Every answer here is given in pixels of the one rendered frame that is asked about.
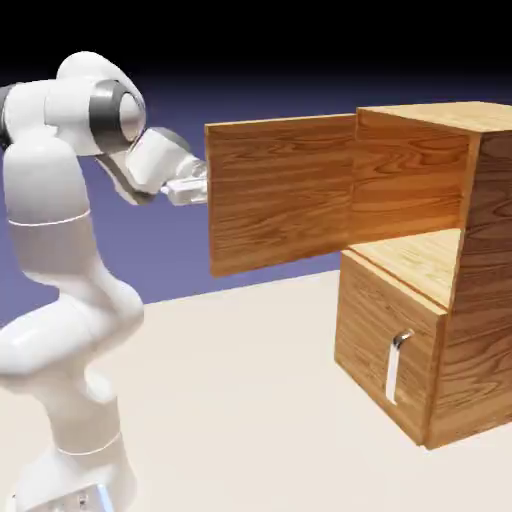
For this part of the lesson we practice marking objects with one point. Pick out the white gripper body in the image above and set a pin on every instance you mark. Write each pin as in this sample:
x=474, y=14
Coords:
x=188, y=192

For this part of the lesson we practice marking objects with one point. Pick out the wide wooden cabinet door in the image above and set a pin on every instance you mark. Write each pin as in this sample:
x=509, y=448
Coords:
x=280, y=192

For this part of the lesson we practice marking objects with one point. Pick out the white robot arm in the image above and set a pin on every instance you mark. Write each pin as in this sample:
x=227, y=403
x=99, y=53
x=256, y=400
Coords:
x=48, y=180

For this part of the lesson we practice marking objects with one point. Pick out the small wooden cabinet door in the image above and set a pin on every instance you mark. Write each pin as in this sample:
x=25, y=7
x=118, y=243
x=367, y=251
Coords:
x=368, y=320

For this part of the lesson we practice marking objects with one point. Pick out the light wood cabinet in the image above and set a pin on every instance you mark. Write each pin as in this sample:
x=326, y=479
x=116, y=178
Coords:
x=484, y=280

